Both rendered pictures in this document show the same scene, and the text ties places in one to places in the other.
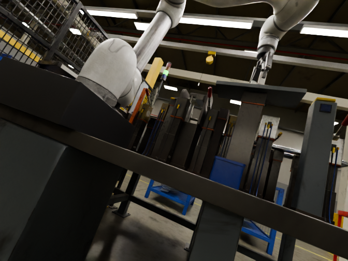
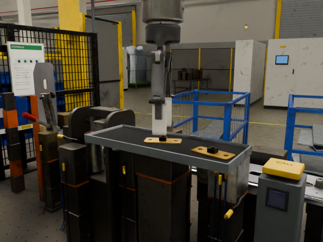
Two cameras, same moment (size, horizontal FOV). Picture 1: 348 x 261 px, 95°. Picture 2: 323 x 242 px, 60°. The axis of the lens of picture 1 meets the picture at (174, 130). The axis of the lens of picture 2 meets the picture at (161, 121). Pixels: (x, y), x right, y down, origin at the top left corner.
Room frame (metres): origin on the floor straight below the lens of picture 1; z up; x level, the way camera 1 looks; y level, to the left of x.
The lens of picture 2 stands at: (0.09, -0.40, 1.34)
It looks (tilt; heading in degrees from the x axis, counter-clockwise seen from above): 12 degrees down; 8
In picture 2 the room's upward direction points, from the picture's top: straight up
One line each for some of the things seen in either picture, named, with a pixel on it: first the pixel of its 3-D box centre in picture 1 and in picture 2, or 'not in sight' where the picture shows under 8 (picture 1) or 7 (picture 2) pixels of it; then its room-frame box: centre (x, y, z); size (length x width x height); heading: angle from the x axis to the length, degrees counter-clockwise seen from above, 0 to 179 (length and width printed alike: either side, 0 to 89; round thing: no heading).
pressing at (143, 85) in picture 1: (139, 99); (45, 95); (1.43, 0.41, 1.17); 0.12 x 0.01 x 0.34; 154
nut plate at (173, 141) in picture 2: not in sight; (163, 139); (0.70, -0.31, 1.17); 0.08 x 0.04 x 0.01; 89
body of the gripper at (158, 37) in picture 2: (263, 58); (162, 46); (0.70, -0.31, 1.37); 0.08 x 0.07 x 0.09; 179
